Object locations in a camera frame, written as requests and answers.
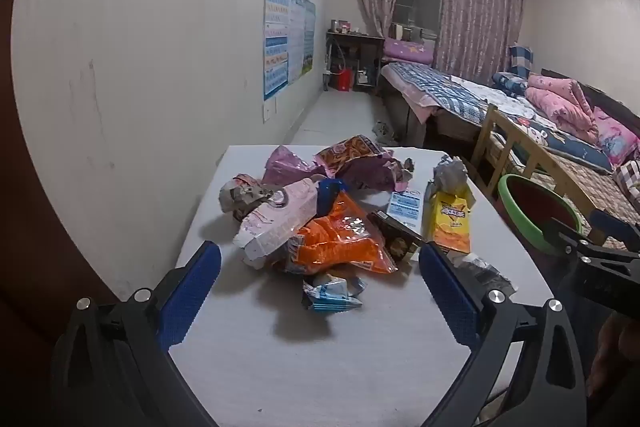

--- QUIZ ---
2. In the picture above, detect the orange snack bag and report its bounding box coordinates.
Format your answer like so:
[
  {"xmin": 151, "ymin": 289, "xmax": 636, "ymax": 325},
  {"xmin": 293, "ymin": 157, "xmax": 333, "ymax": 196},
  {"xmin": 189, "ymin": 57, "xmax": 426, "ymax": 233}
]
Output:
[{"xmin": 286, "ymin": 192, "xmax": 399, "ymax": 279}]

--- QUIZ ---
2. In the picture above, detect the person's right hand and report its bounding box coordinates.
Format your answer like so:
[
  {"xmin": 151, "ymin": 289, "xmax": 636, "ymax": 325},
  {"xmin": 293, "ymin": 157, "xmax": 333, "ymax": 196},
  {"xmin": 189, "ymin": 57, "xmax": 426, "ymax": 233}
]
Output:
[{"xmin": 587, "ymin": 313, "xmax": 640, "ymax": 403}]

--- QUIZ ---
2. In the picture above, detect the blue plaid quilt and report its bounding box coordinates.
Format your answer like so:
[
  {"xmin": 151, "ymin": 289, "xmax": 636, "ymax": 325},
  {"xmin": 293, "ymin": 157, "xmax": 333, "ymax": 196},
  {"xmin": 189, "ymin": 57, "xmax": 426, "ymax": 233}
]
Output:
[{"xmin": 384, "ymin": 62, "xmax": 490, "ymax": 124}]

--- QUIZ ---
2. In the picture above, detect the small light-blue white wrapper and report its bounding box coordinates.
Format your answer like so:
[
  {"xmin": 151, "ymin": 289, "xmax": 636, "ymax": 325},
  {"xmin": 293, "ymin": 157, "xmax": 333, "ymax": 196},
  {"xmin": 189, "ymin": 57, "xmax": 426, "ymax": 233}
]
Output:
[{"xmin": 301, "ymin": 273, "xmax": 369, "ymax": 313}]

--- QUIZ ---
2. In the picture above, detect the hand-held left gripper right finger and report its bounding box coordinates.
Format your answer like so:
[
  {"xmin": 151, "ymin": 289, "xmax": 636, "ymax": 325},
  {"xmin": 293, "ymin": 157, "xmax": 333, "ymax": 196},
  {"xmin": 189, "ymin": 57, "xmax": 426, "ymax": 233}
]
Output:
[{"xmin": 418, "ymin": 241, "xmax": 587, "ymax": 427}]

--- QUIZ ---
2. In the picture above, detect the patterned orange-brown snack bag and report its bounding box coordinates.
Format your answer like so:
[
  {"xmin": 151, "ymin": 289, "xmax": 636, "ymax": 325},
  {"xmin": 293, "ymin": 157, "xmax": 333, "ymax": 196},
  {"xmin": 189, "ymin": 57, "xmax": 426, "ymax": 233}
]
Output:
[{"xmin": 313, "ymin": 135, "xmax": 402, "ymax": 194}]

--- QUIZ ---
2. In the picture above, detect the navy floral pillow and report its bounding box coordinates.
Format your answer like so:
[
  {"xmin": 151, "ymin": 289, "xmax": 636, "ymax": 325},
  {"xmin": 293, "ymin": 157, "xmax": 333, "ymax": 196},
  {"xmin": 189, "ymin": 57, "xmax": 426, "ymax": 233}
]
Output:
[{"xmin": 491, "ymin": 71, "xmax": 529, "ymax": 96}]

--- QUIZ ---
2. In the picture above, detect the green basin with red inside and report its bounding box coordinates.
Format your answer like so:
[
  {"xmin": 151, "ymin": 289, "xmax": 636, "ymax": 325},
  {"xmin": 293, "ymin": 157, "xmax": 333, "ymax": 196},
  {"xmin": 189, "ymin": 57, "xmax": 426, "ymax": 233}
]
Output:
[{"xmin": 497, "ymin": 174, "xmax": 584, "ymax": 258}]

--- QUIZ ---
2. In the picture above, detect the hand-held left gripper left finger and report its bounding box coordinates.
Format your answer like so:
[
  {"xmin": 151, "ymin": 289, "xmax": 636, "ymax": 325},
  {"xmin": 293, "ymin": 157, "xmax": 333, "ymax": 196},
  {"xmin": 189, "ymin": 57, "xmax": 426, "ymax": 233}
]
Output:
[{"xmin": 50, "ymin": 239, "xmax": 223, "ymax": 427}]

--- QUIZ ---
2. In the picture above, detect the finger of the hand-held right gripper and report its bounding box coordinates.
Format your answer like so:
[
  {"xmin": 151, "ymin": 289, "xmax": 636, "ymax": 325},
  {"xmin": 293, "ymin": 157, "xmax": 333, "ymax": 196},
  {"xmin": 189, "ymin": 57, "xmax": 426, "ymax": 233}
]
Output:
[
  {"xmin": 542, "ymin": 217, "xmax": 601, "ymax": 259},
  {"xmin": 589, "ymin": 209, "xmax": 640, "ymax": 250}
]

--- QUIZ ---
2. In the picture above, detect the dark wooden desk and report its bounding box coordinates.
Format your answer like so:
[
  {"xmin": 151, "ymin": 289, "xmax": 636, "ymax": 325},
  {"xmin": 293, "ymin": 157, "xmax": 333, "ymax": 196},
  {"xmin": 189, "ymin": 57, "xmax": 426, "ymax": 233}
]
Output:
[{"xmin": 325, "ymin": 30, "xmax": 385, "ymax": 96}]

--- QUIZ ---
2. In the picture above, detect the pink cartoon pillow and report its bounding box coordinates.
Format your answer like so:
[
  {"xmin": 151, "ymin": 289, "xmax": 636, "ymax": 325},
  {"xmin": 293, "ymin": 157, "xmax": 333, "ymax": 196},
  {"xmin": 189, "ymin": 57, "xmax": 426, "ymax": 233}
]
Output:
[{"xmin": 591, "ymin": 106, "xmax": 640, "ymax": 168}]

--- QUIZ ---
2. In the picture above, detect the dark bed headboard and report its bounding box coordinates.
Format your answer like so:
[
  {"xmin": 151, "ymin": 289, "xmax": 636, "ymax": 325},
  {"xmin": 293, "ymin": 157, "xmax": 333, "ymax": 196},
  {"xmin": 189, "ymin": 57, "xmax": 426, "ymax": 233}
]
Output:
[{"xmin": 541, "ymin": 68, "xmax": 640, "ymax": 135}]

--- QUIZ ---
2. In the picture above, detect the blue foil wrapper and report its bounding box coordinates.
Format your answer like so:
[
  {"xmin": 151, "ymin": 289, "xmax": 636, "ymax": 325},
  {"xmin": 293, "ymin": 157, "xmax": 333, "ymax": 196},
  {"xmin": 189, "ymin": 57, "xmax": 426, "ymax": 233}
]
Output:
[{"xmin": 317, "ymin": 178, "xmax": 347, "ymax": 218}]

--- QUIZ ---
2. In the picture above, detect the grey-brown paper wrapper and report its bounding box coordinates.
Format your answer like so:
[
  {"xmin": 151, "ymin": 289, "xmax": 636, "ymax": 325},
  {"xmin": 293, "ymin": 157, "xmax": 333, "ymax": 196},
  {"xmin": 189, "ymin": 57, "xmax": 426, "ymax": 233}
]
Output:
[{"xmin": 219, "ymin": 173, "xmax": 273, "ymax": 222}]

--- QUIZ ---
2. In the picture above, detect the dark wooden bed frame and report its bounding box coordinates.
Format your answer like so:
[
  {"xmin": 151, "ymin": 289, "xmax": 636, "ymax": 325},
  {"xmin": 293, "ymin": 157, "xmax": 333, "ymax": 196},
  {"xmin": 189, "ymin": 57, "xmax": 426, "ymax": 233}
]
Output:
[{"xmin": 384, "ymin": 77, "xmax": 482, "ymax": 148}]

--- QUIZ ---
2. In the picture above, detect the dark brown wooden panel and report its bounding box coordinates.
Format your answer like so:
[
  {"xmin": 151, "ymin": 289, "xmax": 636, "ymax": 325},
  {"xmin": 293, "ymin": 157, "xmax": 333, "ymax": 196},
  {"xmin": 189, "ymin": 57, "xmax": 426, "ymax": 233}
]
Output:
[{"xmin": 0, "ymin": 0, "xmax": 118, "ymax": 343}]

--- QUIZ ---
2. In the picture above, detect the blue white plaid pillow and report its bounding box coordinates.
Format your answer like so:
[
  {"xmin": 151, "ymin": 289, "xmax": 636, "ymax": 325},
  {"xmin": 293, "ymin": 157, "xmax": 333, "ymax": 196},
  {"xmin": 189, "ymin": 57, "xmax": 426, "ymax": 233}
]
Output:
[{"xmin": 509, "ymin": 45, "xmax": 535, "ymax": 80}]

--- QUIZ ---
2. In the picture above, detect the folded purple blanket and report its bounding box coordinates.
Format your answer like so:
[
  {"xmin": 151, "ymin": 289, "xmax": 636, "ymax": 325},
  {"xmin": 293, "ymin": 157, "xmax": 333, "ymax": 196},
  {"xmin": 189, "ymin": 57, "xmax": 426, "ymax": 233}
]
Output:
[{"xmin": 382, "ymin": 38, "xmax": 436, "ymax": 66}]

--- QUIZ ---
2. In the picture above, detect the pink bed sheet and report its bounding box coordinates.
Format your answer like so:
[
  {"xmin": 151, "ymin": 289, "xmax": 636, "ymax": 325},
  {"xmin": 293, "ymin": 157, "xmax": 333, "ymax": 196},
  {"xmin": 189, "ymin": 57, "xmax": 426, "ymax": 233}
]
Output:
[{"xmin": 399, "ymin": 86, "xmax": 442, "ymax": 124}]

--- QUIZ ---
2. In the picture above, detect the pink foil wrapper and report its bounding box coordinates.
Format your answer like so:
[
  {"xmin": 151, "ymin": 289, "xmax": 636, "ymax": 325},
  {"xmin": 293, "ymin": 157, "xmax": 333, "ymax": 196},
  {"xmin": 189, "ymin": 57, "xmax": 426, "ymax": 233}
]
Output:
[{"xmin": 262, "ymin": 145, "xmax": 327, "ymax": 188}]

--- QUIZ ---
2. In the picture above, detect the navy cartoon blanket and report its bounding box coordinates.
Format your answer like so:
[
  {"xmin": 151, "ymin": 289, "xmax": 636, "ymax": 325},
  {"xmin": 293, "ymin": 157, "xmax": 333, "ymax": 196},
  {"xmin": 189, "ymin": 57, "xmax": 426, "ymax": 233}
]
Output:
[{"xmin": 499, "ymin": 106, "xmax": 614, "ymax": 174}]

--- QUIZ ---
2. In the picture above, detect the light wooden chair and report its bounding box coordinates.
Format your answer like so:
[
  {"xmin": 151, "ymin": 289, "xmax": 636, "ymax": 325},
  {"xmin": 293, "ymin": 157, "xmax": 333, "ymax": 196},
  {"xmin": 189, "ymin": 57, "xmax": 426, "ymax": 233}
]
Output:
[{"xmin": 472, "ymin": 104, "xmax": 608, "ymax": 245}]

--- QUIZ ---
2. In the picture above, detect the yellow torn carton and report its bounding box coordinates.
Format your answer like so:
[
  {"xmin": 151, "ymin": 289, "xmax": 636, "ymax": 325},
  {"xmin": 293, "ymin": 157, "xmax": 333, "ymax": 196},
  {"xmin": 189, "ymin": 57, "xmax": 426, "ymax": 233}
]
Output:
[{"xmin": 422, "ymin": 155, "xmax": 474, "ymax": 256}]

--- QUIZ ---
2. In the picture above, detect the dark brown gold box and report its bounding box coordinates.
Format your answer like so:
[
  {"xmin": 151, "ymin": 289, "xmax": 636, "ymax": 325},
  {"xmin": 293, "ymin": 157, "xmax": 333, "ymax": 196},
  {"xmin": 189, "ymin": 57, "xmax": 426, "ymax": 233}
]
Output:
[{"xmin": 367, "ymin": 210, "xmax": 427, "ymax": 264}]

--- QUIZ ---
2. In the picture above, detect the grey black wrapper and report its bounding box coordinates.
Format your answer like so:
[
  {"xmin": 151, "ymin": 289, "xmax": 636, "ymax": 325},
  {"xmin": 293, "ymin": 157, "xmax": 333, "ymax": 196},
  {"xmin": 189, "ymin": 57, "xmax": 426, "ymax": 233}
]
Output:
[{"xmin": 449, "ymin": 252, "xmax": 517, "ymax": 299}]

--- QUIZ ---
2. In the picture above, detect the pale chart wall poster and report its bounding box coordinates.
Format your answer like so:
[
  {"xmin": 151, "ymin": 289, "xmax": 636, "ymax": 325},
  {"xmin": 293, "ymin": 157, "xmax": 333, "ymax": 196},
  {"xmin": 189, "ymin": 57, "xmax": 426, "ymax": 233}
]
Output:
[{"xmin": 289, "ymin": 0, "xmax": 317, "ymax": 85}]

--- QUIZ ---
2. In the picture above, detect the blue chart wall poster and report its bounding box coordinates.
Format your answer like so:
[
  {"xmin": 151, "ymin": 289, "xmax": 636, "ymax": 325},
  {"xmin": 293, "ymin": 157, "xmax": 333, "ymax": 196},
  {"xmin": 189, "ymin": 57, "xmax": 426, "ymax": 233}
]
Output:
[{"xmin": 263, "ymin": 0, "xmax": 292, "ymax": 102}]

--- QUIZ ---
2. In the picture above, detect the grey cloth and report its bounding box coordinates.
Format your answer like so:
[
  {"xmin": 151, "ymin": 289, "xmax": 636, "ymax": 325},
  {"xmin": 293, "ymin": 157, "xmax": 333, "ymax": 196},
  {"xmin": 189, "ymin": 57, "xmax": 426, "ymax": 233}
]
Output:
[{"xmin": 372, "ymin": 120, "xmax": 400, "ymax": 145}]

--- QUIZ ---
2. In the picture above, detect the white blue milk carton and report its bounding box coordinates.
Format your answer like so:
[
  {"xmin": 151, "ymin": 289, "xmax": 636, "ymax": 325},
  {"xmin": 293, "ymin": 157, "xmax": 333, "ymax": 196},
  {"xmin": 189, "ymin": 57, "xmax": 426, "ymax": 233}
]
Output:
[{"xmin": 387, "ymin": 190, "xmax": 427, "ymax": 229}]

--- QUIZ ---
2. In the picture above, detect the pink quilt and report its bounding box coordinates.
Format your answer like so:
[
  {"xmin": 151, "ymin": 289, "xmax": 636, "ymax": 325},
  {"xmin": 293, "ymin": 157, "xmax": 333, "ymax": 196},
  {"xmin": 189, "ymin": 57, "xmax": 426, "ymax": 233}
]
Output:
[{"xmin": 524, "ymin": 74, "xmax": 602, "ymax": 144}]

